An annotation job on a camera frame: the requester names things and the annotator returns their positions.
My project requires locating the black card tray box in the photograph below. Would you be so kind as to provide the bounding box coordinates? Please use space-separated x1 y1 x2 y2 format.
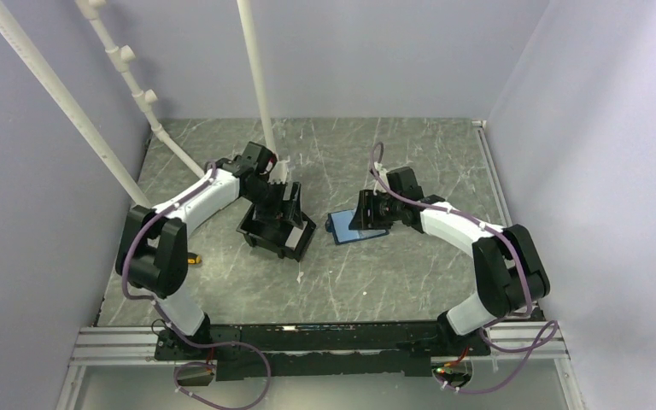
236 205 317 262

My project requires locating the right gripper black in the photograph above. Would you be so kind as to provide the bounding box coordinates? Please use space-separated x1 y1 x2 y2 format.
348 190 403 231

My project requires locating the blue leather card holder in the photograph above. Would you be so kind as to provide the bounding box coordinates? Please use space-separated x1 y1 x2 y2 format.
325 209 390 245

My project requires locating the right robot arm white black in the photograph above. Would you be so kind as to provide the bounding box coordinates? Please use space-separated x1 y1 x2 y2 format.
349 163 550 354

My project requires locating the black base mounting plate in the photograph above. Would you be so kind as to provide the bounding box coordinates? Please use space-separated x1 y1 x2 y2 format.
155 320 490 381

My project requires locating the yellow black screwdriver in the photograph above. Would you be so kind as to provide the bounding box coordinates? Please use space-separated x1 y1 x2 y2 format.
187 253 202 265

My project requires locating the white PVC pipe frame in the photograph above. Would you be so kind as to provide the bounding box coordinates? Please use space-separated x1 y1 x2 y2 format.
0 0 292 210

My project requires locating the aluminium extrusion rail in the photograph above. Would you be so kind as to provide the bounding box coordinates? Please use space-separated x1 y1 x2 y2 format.
71 322 570 366

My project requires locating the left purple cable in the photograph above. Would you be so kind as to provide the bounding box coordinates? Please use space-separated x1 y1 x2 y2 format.
120 161 272 410

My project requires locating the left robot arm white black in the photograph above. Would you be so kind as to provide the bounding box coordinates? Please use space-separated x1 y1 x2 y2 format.
115 142 316 359

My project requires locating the stack of cards in tray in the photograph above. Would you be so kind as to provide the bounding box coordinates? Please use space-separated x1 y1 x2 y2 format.
284 220 313 253

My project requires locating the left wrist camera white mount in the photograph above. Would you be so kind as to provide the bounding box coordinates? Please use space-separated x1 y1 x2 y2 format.
268 158 293 185

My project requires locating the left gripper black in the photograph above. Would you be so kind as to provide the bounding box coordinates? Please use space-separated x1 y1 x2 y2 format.
244 179 303 230

